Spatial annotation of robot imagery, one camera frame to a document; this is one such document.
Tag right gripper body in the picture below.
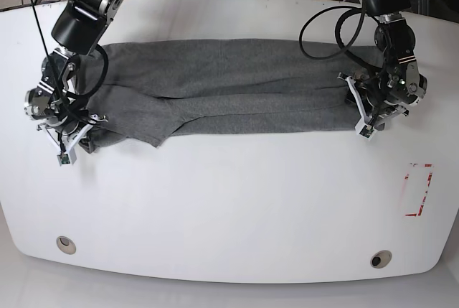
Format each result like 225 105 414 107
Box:
37 113 108 154

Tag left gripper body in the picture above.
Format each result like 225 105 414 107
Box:
338 73 410 131

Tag grey t-shirt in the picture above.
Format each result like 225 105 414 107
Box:
82 39 364 152

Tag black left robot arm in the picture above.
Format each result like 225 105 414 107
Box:
335 0 427 139

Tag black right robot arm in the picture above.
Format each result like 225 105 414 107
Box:
24 0 123 164

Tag red tape rectangle marking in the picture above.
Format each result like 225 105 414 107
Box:
402 163 434 217

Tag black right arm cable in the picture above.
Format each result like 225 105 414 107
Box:
21 0 110 126

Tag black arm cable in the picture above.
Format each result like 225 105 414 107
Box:
298 0 388 72
21 0 110 126

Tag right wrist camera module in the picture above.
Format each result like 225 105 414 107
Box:
57 149 77 166

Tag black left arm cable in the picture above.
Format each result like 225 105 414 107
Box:
298 0 388 72

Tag left table cable grommet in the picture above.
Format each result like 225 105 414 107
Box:
56 236 76 255

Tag table cable grommet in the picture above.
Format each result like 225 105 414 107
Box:
56 236 76 255
370 250 392 269

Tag right table cable grommet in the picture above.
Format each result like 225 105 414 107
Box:
370 250 392 269

